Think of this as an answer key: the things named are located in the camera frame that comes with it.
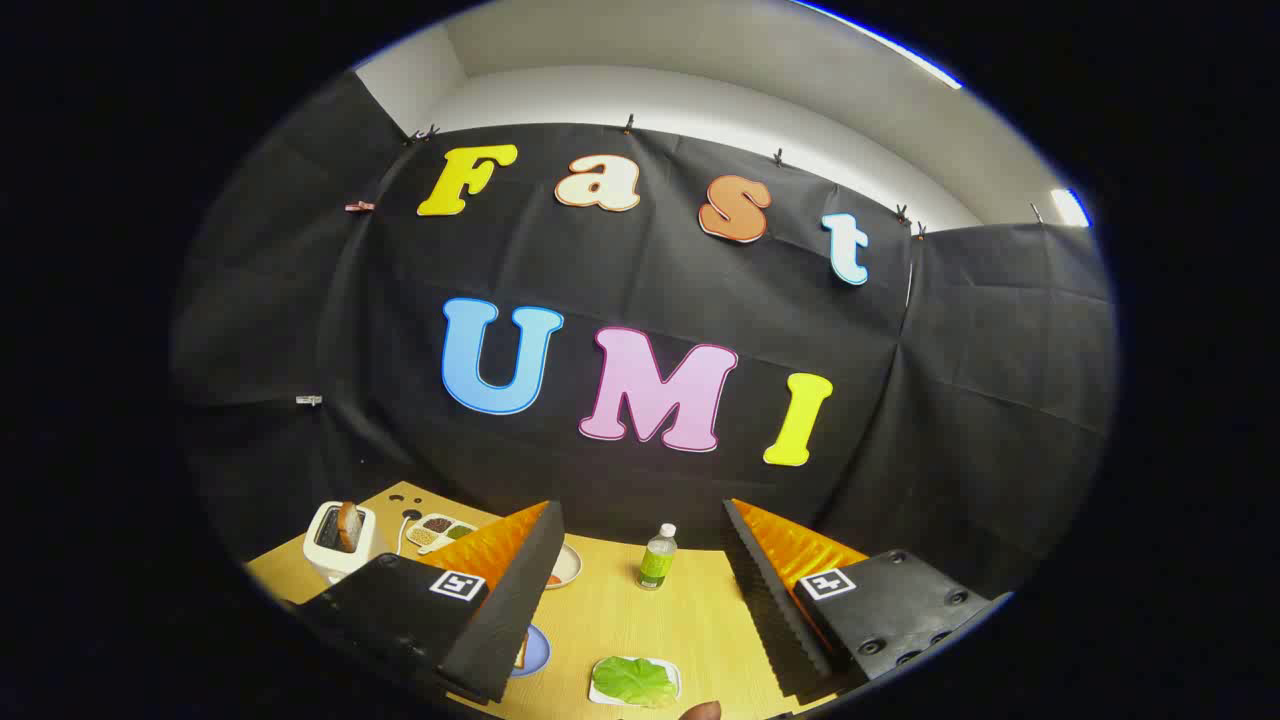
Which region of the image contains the green lettuce leaf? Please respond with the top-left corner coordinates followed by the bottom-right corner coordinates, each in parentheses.
top-left (593, 657), bottom-right (678, 708)

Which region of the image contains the white toaster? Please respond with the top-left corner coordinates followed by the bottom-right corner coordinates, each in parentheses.
top-left (303, 500), bottom-right (377, 584)

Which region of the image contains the green label drink bottle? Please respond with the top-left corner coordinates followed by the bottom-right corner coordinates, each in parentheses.
top-left (637, 523), bottom-right (679, 592)

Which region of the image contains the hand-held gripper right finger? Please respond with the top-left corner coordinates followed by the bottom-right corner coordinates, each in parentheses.
top-left (722, 498), bottom-right (1013, 701)

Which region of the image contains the white divided seasoning dish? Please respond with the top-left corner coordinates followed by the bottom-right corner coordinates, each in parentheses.
top-left (407, 513), bottom-right (479, 555)

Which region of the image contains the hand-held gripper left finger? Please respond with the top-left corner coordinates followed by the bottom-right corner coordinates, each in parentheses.
top-left (285, 500), bottom-right (567, 706)

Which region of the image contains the row of black clips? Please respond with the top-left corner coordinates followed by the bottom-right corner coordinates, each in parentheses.
top-left (405, 113), bottom-right (1046, 241)

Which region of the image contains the blue round plate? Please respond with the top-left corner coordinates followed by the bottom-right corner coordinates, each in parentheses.
top-left (510, 624), bottom-right (552, 679)

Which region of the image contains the small white rounded plate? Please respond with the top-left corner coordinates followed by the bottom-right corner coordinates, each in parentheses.
top-left (588, 656), bottom-right (683, 709)

